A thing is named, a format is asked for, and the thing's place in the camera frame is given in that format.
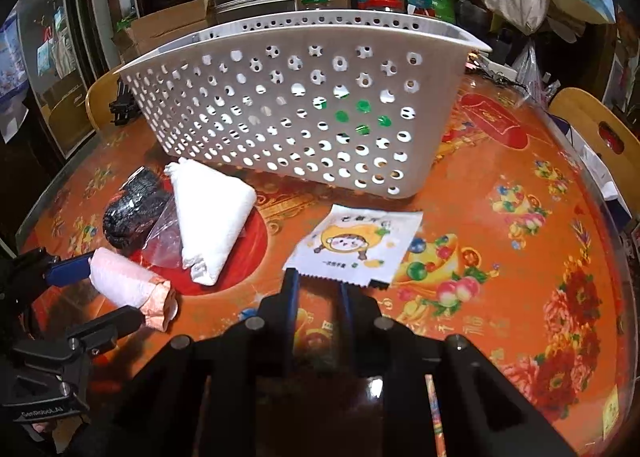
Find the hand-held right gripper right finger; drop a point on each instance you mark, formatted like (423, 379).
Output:
(346, 299)

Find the white folded towel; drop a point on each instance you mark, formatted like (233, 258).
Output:
(210, 207)

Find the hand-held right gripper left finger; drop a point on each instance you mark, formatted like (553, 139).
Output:
(291, 287)

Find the wooden chair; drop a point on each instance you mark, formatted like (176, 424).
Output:
(97, 102)
(585, 127)

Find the glass door cabinet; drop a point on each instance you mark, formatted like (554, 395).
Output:
(65, 52)

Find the pink towel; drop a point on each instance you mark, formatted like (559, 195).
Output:
(120, 283)

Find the crumpled clear plastic bag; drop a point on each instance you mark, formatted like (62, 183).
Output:
(532, 72)

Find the open cardboard box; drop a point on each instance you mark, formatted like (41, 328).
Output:
(160, 29)

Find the white perforated plastic basket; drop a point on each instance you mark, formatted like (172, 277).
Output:
(250, 67)

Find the green lidded glass jar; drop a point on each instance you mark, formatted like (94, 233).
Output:
(315, 3)

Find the white cartoon print packet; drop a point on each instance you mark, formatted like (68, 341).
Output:
(350, 243)

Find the orange floral tablecloth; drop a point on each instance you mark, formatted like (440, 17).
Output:
(500, 262)

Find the wall poster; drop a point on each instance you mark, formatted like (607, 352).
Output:
(12, 72)

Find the black plastic clamp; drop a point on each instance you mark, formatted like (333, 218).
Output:
(121, 104)

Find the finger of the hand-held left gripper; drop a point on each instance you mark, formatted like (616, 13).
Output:
(112, 323)
(70, 271)

